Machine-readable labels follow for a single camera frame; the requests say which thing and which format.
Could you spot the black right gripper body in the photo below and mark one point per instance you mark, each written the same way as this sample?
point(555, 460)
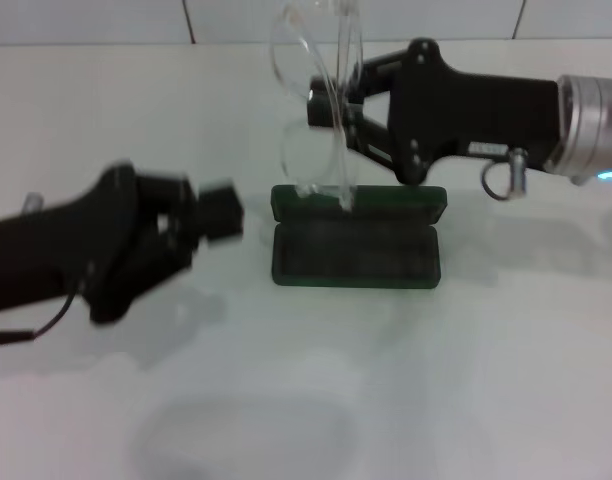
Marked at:
point(461, 110)

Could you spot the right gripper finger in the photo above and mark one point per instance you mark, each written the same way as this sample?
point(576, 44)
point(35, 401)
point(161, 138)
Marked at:
point(373, 140)
point(376, 75)

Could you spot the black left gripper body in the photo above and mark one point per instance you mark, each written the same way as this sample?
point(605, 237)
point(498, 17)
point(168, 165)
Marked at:
point(61, 250)

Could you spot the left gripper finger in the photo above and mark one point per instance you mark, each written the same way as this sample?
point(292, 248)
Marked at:
point(221, 227)
point(216, 200)

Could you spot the clear plastic glasses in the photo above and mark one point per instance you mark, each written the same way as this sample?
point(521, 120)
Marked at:
point(306, 160)

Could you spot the green glasses case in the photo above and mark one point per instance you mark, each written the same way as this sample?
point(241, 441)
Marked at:
point(356, 255)

